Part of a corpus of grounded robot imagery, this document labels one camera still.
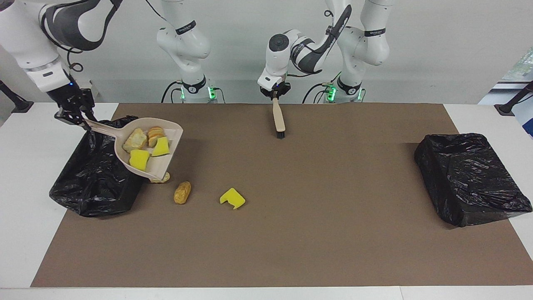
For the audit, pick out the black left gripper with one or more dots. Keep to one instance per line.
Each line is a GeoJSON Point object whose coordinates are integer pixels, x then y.
{"type": "Point", "coordinates": [275, 89]}

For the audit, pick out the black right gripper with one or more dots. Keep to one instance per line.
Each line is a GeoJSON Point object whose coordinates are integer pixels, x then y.
{"type": "Point", "coordinates": [70, 96]}

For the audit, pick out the beige brush with black bristles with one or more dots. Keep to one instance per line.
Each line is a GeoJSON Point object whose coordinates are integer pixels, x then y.
{"type": "Point", "coordinates": [278, 118]}

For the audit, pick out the pale tan foam chunk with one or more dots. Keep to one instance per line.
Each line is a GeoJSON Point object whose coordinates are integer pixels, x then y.
{"type": "Point", "coordinates": [135, 141]}

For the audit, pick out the yellow sponge block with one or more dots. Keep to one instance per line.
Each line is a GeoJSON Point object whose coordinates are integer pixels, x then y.
{"type": "Point", "coordinates": [139, 160]}

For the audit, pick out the orange striped foam chunk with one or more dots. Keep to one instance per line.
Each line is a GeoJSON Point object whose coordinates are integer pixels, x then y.
{"type": "Point", "coordinates": [156, 132]}

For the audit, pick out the yellow sponge wedge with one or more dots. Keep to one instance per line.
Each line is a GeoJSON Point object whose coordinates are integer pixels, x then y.
{"type": "Point", "coordinates": [161, 148]}

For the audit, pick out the beige plastic dustpan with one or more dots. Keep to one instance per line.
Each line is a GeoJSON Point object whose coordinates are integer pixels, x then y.
{"type": "Point", "coordinates": [160, 166]}

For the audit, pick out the cream foam piece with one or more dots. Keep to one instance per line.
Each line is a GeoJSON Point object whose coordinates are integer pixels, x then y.
{"type": "Point", "coordinates": [162, 179]}

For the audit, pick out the notched yellow sponge piece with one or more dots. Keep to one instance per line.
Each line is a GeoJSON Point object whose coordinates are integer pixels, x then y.
{"type": "Point", "coordinates": [232, 198]}

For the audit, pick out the brown foam nugget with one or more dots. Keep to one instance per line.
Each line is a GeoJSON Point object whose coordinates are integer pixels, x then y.
{"type": "Point", "coordinates": [182, 192]}

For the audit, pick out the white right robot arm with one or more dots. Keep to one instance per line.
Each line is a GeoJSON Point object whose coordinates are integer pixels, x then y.
{"type": "Point", "coordinates": [25, 37]}

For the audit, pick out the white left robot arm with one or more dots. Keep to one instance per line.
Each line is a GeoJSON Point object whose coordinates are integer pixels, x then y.
{"type": "Point", "coordinates": [362, 46]}

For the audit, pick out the black bag lined bin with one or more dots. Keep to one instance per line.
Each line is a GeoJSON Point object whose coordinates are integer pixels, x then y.
{"type": "Point", "coordinates": [466, 179]}
{"type": "Point", "coordinates": [91, 183]}

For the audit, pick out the black stand leg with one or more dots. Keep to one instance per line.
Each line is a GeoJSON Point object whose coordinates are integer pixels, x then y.
{"type": "Point", "coordinates": [16, 102]}
{"type": "Point", "coordinates": [514, 102]}

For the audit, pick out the brown table mat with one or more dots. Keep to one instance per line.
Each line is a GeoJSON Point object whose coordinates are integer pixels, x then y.
{"type": "Point", "coordinates": [291, 229]}

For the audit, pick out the blue white board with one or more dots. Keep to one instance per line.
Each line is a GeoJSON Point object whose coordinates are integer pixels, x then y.
{"type": "Point", "coordinates": [525, 121]}

